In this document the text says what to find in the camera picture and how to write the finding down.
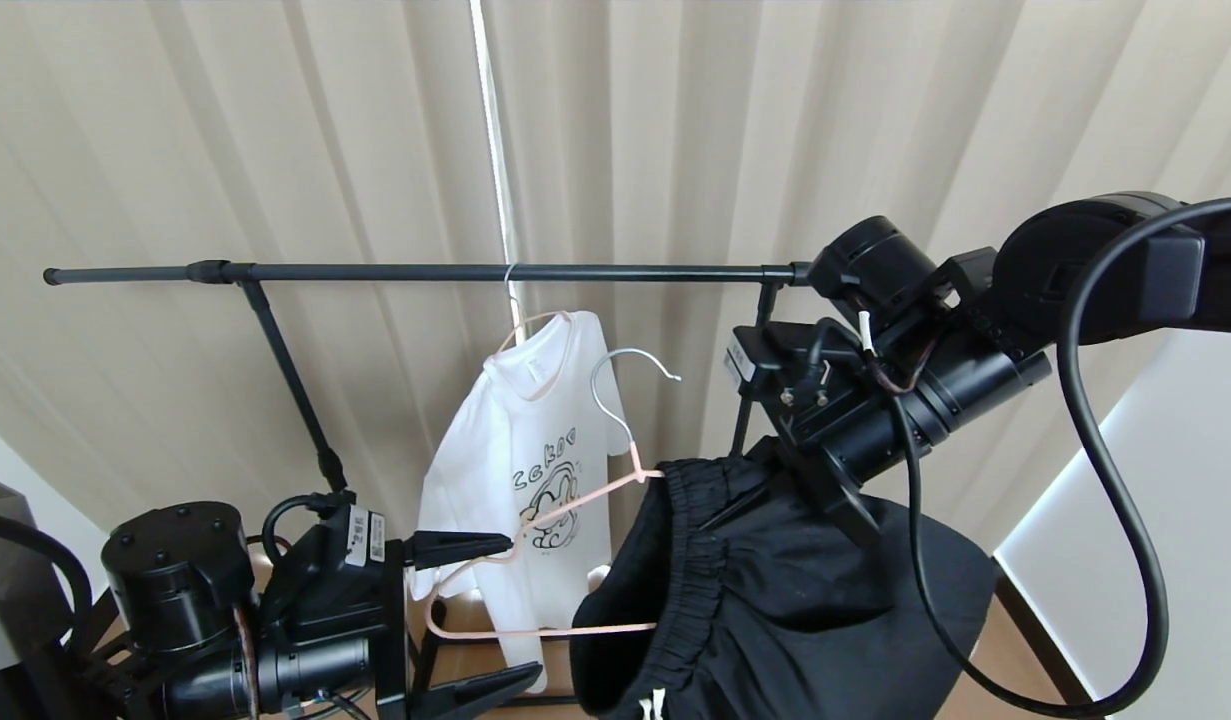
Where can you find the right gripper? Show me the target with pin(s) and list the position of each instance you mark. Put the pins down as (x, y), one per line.
(935, 410)

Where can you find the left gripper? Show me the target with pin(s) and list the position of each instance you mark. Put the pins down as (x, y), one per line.
(390, 640)

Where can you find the white printed garment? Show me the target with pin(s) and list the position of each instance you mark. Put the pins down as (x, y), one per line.
(495, 450)

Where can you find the black garment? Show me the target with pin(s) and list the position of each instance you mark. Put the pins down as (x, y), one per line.
(795, 600)

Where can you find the pink clothes hanger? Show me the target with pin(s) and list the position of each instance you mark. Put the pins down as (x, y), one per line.
(520, 328)
(615, 425)

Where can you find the black clothes rack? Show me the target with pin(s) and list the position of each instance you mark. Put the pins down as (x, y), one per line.
(375, 272)

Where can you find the beige curtain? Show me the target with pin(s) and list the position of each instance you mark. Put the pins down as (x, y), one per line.
(275, 120)

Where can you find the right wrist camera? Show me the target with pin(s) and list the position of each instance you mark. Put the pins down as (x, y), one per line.
(805, 400)

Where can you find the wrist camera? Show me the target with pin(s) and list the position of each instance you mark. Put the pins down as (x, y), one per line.
(805, 400)
(310, 590)

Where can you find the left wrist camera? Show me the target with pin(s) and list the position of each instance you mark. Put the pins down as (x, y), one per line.
(310, 590)

